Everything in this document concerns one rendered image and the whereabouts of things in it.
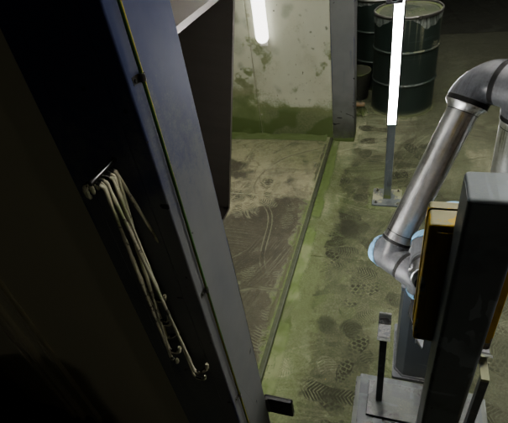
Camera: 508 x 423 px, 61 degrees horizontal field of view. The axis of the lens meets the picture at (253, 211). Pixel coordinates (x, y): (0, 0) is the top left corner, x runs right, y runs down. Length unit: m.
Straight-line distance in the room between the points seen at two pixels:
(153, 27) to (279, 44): 2.98
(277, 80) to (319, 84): 0.36
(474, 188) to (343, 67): 3.15
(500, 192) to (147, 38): 0.52
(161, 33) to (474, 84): 0.86
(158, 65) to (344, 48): 2.94
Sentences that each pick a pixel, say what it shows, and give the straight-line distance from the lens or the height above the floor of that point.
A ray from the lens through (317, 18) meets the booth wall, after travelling 3.55.
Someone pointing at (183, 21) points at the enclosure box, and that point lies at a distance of 1.45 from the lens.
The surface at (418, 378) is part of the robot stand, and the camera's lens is 2.26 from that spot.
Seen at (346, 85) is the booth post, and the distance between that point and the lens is 3.69.
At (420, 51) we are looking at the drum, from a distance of 4.11.
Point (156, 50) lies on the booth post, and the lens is 0.72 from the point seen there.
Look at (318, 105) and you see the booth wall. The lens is 3.80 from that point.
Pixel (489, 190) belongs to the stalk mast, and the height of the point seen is 1.64.
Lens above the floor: 1.95
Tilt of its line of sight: 38 degrees down
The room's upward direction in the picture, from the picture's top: 10 degrees counter-clockwise
